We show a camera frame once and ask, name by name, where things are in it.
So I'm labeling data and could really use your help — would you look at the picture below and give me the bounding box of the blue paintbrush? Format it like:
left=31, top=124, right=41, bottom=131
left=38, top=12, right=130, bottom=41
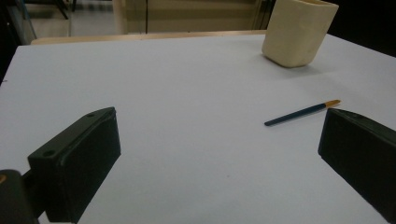
left=263, top=99, right=342, bottom=127

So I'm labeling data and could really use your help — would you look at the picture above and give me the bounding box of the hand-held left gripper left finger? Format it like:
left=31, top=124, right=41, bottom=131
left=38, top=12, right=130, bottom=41
left=27, top=106, right=122, bottom=224

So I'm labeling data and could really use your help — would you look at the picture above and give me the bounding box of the cream pen holder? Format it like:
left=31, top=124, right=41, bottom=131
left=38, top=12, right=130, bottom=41
left=261, top=0, right=340, bottom=68

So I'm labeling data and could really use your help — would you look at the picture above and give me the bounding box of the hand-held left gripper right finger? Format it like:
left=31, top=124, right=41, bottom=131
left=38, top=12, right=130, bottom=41
left=318, top=107, right=396, bottom=224

